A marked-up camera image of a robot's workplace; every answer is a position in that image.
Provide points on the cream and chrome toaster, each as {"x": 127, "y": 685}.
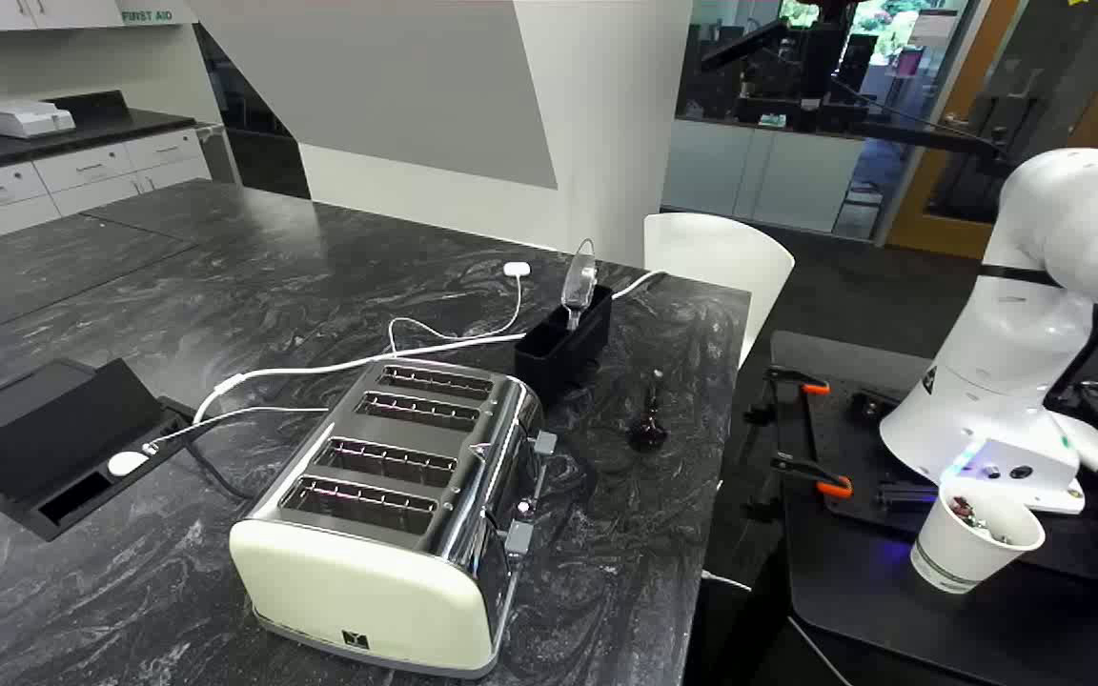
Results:
{"x": 402, "y": 524}

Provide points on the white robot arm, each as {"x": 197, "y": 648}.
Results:
{"x": 980, "y": 405}

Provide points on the black fabric pouch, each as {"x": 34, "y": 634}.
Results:
{"x": 558, "y": 354}

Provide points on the white round charger puck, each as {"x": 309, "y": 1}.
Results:
{"x": 517, "y": 268}

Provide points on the white chair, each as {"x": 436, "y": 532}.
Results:
{"x": 723, "y": 251}

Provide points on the white paper cup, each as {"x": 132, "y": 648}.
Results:
{"x": 970, "y": 535}

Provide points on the black table power box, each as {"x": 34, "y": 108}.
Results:
{"x": 64, "y": 427}

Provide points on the white appliance on counter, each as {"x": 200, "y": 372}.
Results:
{"x": 32, "y": 119}

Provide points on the white kitchen cabinets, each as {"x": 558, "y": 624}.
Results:
{"x": 48, "y": 189}

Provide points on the black clamp orange handle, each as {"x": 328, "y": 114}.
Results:
{"x": 824, "y": 480}

